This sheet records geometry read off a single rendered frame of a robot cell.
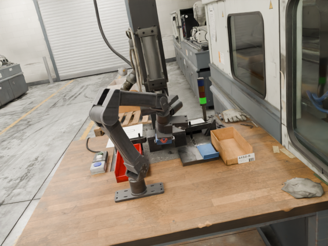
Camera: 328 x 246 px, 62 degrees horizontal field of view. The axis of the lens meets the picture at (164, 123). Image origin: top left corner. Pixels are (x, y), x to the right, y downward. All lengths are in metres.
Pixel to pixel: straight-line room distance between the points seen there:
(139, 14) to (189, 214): 0.92
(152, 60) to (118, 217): 0.71
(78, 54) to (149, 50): 9.63
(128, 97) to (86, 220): 0.48
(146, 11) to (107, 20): 9.23
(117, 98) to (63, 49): 10.13
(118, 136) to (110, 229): 0.32
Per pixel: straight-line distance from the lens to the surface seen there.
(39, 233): 1.15
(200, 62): 4.46
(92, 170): 1.38
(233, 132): 1.46
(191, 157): 1.30
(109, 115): 0.93
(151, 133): 1.46
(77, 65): 10.99
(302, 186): 1.09
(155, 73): 1.34
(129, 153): 1.03
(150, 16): 1.40
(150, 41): 1.32
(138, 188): 1.10
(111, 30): 10.60
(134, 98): 1.01
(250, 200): 1.04
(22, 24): 11.53
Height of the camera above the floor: 1.54
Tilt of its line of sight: 20 degrees down
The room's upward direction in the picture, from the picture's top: 10 degrees counter-clockwise
